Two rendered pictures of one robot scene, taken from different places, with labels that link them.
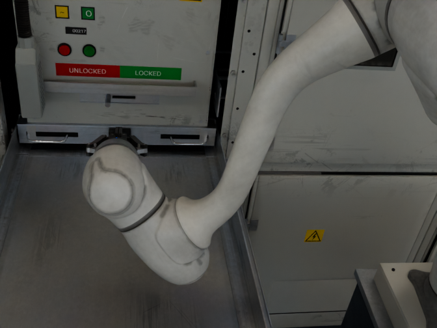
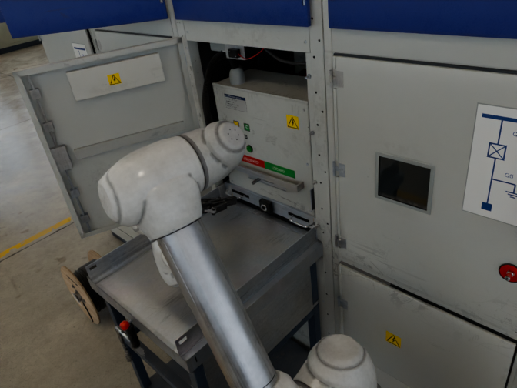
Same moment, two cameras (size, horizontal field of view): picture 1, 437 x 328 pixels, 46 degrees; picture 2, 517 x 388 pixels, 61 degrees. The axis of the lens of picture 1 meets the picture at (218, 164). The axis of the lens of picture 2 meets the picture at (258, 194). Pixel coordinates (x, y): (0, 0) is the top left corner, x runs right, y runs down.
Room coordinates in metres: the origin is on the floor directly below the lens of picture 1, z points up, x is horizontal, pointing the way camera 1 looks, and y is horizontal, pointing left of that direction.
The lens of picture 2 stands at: (0.37, -1.06, 1.92)
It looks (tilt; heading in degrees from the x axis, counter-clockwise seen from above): 31 degrees down; 59
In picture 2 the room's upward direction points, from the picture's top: 8 degrees counter-clockwise
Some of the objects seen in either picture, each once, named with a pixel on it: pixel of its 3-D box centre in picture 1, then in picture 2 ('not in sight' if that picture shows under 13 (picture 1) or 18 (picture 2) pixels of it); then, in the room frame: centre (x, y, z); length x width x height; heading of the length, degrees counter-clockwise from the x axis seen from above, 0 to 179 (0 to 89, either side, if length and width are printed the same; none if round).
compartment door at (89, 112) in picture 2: not in sight; (128, 141); (0.81, 0.69, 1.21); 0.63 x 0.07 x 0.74; 168
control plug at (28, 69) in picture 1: (30, 79); not in sight; (1.10, 0.48, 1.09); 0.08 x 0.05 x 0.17; 12
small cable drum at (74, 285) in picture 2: not in sight; (93, 286); (0.49, 1.22, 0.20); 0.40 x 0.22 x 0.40; 101
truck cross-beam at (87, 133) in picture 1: (119, 131); (271, 202); (1.23, 0.29, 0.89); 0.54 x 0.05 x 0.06; 102
